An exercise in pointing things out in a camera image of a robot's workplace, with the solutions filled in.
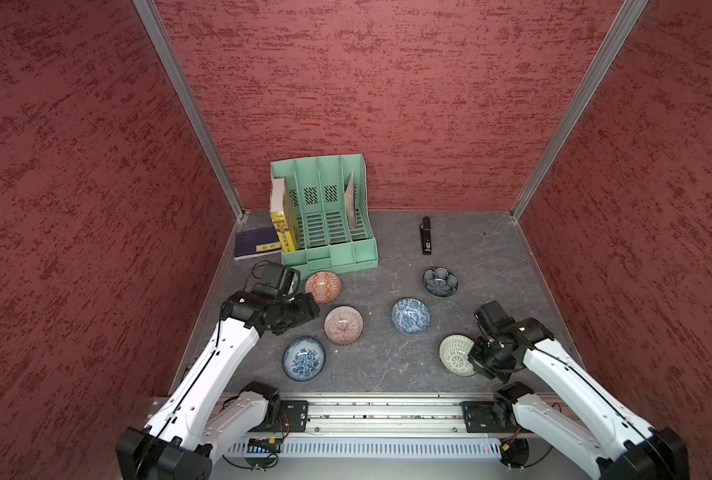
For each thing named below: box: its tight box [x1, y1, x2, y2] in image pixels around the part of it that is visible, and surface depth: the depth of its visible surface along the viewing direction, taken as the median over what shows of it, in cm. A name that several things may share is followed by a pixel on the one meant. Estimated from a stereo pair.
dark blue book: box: [234, 227, 282, 261], surface depth 111 cm
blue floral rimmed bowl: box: [282, 336, 326, 382], surface depth 83 cm
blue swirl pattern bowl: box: [391, 298, 431, 336], surface depth 91 cm
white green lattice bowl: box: [439, 334, 476, 376], surface depth 85 cm
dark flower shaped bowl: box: [422, 267, 459, 297], surface depth 99 cm
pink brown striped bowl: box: [323, 304, 365, 346], surface depth 87 cm
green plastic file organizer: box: [270, 154, 379, 277], surface depth 108 cm
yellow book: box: [270, 211, 296, 253], surface depth 91 cm
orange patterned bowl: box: [304, 271, 343, 304], surface depth 98 cm
